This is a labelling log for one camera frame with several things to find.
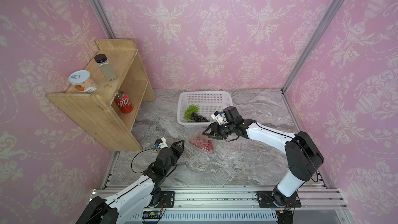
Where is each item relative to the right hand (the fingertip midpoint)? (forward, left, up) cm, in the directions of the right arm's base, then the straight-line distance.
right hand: (206, 135), depth 82 cm
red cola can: (+10, +39, +17) cm, 44 cm away
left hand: (-2, +11, -5) cm, 12 cm away
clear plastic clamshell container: (+7, +5, -9) cm, 12 cm away
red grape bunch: (0, +2, -8) cm, 8 cm away
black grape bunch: (+18, +4, -9) cm, 20 cm away
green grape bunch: (+26, +8, -10) cm, 29 cm away
